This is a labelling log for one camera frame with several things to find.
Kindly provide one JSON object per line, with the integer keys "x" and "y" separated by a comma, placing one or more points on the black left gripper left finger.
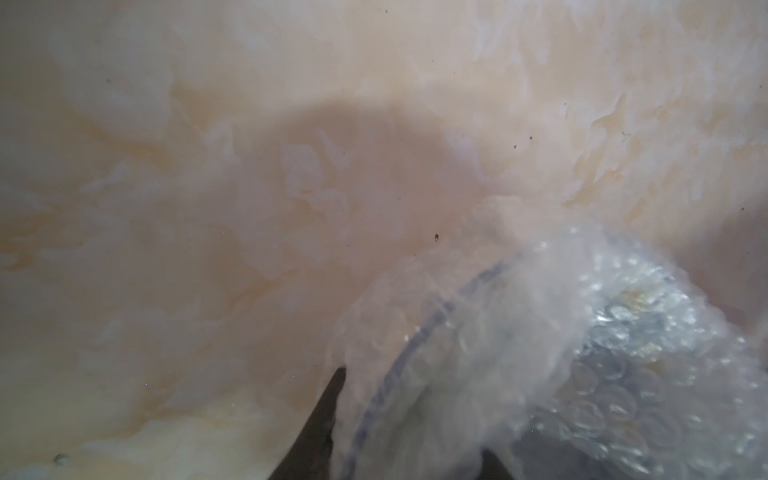
{"x": 309, "y": 456}

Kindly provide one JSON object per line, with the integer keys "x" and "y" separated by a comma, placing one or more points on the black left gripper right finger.
{"x": 492, "y": 468}

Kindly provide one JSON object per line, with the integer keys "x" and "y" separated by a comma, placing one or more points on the blue yellow patterned bowl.
{"x": 456, "y": 383}

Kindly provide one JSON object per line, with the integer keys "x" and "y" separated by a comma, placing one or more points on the bubble wrap sheet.
{"x": 636, "y": 375}

